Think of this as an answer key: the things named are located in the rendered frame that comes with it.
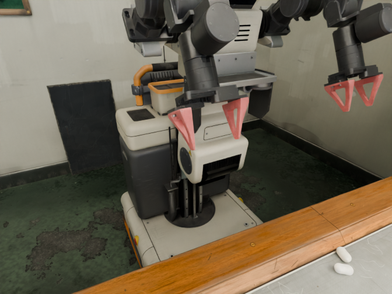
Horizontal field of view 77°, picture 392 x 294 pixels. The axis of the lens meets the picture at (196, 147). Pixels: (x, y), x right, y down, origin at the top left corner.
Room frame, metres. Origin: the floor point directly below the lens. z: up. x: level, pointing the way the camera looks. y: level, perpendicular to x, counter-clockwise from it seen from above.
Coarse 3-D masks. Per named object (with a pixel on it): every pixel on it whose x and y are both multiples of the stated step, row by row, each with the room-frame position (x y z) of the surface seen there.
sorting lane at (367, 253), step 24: (360, 240) 0.40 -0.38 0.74; (384, 240) 0.40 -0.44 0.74; (312, 264) 0.34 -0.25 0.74; (360, 264) 0.34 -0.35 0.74; (384, 264) 0.34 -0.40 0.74; (264, 288) 0.29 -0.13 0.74; (288, 288) 0.29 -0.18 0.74; (312, 288) 0.29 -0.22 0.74; (336, 288) 0.29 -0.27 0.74; (360, 288) 0.29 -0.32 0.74; (384, 288) 0.29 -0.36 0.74
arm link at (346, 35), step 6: (348, 24) 0.66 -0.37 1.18; (354, 24) 0.65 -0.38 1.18; (336, 30) 0.68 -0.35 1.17; (342, 30) 0.67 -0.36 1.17; (348, 30) 0.66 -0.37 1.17; (354, 30) 0.66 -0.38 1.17; (336, 36) 0.68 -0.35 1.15; (342, 36) 0.66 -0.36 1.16; (348, 36) 0.66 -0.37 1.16; (354, 36) 0.65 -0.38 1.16; (336, 42) 0.67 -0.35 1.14; (342, 42) 0.66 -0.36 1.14; (348, 42) 0.65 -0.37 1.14; (354, 42) 0.65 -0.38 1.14; (360, 42) 0.65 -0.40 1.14; (336, 48) 0.67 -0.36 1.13
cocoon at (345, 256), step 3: (339, 249) 0.36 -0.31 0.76; (342, 249) 0.36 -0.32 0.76; (339, 252) 0.36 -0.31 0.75; (342, 252) 0.36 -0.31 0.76; (345, 252) 0.36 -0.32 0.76; (339, 255) 0.35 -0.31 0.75; (342, 255) 0.35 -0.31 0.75; (345, 255) 0.35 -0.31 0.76; (348, 255) 0.35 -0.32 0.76; (342, 258) 0.35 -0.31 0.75; (345, 258) 0.34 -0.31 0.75; (348, 258) 0.34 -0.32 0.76; (351, 258) 0.34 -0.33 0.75; (345, 261) 0.34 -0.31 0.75; (348, 261) 0.34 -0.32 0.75
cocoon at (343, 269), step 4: (336, 264) 0.33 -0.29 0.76; (340, 264) 0.33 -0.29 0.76; (344, 264) 0.33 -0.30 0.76; (336, 268) 0.32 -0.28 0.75; (340, 268) 0.32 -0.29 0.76; (344, 268) 0.32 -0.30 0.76; (348, 268) 0.32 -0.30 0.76; (352, 268) 0.32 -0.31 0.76; (340, 272) 0.32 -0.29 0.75; (344, 272) 0.31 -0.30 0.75; (348, 272) 0.31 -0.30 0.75; (352, 272) 0.31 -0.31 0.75
